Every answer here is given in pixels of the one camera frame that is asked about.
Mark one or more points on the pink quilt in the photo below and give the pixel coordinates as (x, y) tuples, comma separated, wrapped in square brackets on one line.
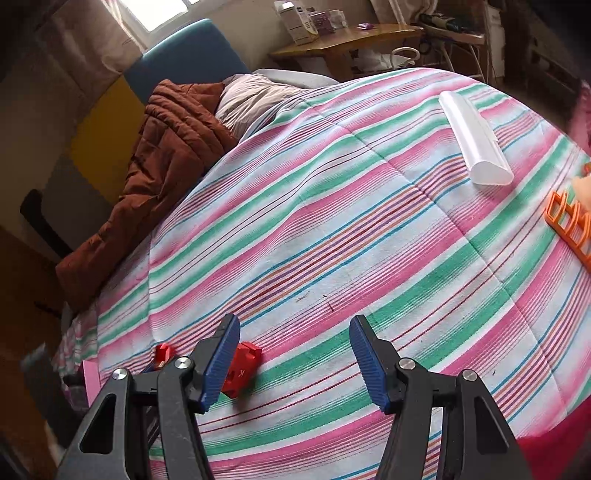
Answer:
[(584, 120)]

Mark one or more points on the grey yellow blue headboard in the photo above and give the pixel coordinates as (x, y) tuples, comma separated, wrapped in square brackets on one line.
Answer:
[(184, 60)]

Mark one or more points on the beige curtain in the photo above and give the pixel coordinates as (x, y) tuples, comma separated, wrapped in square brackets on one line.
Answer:
[(92, 46), (383, 9)]

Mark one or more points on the white carton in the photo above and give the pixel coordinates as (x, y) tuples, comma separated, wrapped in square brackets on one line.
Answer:
[(295, 21)]

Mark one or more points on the window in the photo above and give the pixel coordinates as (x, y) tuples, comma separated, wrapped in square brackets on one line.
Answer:
[(157, 11)]

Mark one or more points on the orange plastic rack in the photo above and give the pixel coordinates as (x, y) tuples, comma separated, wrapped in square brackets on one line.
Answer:
[(550, 213)]

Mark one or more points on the white plastic tube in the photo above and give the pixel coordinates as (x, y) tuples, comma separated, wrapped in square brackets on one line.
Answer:
[(475, 138)]

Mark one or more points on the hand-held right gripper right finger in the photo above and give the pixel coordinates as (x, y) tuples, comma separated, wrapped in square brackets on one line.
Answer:
[(367, 357)]

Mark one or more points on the wooden desk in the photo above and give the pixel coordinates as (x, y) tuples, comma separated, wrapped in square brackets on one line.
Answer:
[(351, 39)]

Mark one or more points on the wooden wardrobe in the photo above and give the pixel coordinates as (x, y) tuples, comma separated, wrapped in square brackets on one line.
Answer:
[(18, 286)]

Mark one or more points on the brown quilted comforter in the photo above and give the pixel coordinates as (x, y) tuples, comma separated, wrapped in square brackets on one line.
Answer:
[(161, 152)]

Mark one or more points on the cluttered metal rack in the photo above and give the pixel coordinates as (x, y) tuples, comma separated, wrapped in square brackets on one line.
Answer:
[(443, 27)]

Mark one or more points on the small red plastic piece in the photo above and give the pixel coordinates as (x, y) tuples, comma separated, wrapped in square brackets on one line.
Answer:
[(161, 354)]

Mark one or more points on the purple box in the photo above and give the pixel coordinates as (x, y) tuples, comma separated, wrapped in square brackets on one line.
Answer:
[(323, 21)]

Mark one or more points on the red plastic block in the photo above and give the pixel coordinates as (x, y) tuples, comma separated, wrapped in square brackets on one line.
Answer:
[(244, 364)]

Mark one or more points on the striped bed blanket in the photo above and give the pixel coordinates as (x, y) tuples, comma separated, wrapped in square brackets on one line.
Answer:
[(323, 207)]

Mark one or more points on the peach soft object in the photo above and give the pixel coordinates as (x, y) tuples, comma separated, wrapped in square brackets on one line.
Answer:
[(582, 191)]

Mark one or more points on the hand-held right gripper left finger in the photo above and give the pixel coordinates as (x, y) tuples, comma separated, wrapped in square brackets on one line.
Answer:
[(224, 364)]

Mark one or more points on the pale pillow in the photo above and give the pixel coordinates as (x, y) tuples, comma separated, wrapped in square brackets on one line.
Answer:
[(254, 97)]

